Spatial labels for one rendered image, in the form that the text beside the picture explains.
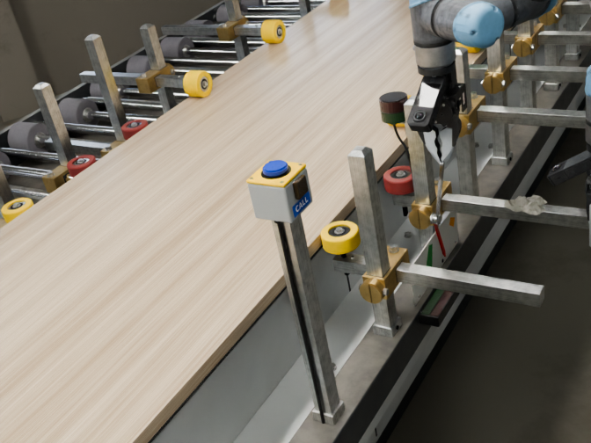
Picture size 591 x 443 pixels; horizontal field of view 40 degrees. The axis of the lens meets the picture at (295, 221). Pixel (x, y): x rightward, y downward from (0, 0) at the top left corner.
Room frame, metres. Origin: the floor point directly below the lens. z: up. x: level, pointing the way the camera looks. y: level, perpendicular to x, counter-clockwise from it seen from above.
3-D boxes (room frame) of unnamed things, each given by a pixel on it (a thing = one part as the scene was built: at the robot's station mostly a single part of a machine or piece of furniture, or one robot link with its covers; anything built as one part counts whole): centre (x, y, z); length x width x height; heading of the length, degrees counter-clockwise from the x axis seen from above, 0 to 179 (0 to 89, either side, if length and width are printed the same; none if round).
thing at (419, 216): (1.54, -0.30, 0.85); 0.13 x 0.06 x 0.05; 143
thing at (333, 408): (1.11, 0.01, 0.93); 0.05 x 0.04 x 0.45; 143
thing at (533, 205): (1.43, -0.48, 0.87); 0.09 x 0.07 x 0.02; 53
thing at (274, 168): (1.11, 0.01, 1.22); 0.04 x 0.04 x 0.02
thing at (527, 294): (1.29, -0.24, 0.82); 0.43 x 0.03 x 0.04; 53
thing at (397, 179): (1.60, -0.26, 0.85); 0.08 x 0.08 x 0.11
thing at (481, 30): (1.35, -0.38, 1.31); 0.11 x 0.11 x 0.08; 24
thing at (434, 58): (1.43, -0.32, 1.23); 0.08 x 0.08 x 0.05
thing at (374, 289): (1.34, -0.16, 0.83); 0.13 x 0.06 x 0.05; 143
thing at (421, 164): (1.52, -0.29, 0.87); 0.03 x 0.03 x 0.48; 53
